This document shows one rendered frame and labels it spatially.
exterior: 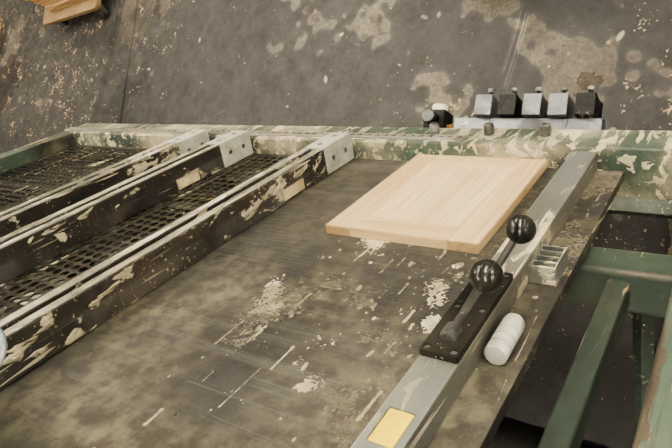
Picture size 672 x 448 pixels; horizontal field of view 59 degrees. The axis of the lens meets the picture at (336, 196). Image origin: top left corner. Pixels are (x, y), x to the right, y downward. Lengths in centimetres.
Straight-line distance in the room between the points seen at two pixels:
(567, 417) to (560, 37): 184
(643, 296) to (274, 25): 250
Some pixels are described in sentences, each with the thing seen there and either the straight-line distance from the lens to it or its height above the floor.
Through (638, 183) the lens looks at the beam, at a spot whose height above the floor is 87.
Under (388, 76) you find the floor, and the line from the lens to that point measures 269.
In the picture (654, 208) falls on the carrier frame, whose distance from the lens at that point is 204.
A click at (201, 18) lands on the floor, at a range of 363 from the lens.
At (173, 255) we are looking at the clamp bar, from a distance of 114.
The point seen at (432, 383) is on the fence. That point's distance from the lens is 70.
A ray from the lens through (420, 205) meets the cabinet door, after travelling 119.
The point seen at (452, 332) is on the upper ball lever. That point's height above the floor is 149.
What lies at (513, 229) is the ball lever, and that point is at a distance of 77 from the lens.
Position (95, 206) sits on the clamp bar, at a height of 136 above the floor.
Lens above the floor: 218
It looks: 55 degrees down
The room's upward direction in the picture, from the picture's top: 71 degrees counter-clockwise
